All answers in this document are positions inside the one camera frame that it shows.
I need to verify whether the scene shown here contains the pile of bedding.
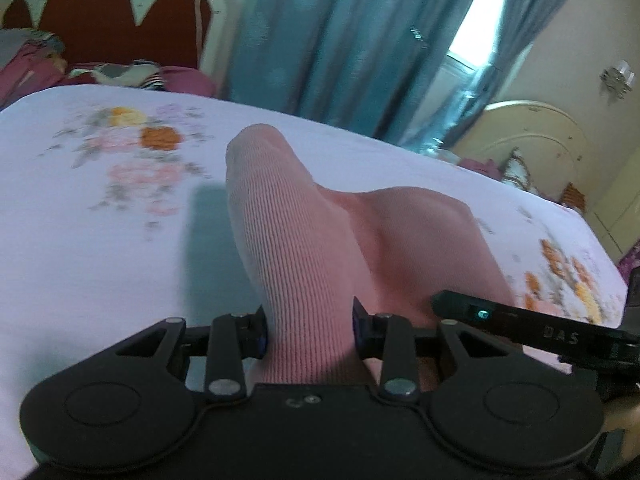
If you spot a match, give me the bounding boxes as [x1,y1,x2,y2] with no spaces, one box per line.
[1,28,216,108]

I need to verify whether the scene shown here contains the blue curtain left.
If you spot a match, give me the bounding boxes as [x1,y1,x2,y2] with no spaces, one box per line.
[227,0,473,143]

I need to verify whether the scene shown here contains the patterned cushion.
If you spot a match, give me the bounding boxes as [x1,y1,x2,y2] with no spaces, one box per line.
[501,148,539,196]

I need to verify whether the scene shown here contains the pink knit garment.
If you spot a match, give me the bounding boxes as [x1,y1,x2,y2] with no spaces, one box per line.
[226,125,514,385]

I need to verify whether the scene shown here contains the floral pink bedsheet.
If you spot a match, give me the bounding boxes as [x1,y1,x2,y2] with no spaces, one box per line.
[1,86,626,479]

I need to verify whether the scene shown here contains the window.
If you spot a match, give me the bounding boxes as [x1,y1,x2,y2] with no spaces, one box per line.
[442,0,506,102]

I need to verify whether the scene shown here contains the cream round headboard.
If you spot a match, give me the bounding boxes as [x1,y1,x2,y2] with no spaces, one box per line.
[452,100,600,200]

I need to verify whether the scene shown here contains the blue curtain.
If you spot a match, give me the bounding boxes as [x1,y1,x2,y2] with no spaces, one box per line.
[227,0,473,143]
[420,0,566,152]

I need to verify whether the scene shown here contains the wall flower ornament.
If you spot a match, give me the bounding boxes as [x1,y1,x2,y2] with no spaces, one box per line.
[600,60,637,102]

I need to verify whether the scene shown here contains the blue curtain right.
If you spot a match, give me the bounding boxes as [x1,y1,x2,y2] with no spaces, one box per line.
[420,0,566,152]

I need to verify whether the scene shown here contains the red scalloped headboard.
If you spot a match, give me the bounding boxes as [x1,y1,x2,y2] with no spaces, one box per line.
[1,0,228,79]

